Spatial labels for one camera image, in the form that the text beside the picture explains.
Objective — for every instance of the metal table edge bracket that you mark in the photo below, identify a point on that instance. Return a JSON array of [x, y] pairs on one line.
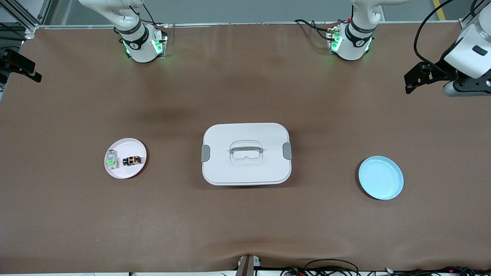
[[247, 266]]

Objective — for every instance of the aluminium frame profile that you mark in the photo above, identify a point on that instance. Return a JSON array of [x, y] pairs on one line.
[[466, 23], [30, 27]]

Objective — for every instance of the light blue round plate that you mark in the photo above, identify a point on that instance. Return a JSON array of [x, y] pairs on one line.
[[381, 178]]

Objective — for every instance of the clear green switch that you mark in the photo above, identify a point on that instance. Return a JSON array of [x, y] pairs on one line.
[[112, 161]]

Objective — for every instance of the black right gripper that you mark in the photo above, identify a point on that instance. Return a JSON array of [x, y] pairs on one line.
[[11, 63]]

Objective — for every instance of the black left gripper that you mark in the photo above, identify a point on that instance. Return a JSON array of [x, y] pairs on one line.
[[437, 70]]

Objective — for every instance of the pink round plate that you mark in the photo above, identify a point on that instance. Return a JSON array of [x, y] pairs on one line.
[[132, 171]]

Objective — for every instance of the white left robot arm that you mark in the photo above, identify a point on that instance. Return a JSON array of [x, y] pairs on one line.
[[345, 51]]

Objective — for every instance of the white lidded storage box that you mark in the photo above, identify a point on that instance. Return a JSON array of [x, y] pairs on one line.
[[245, 170]]

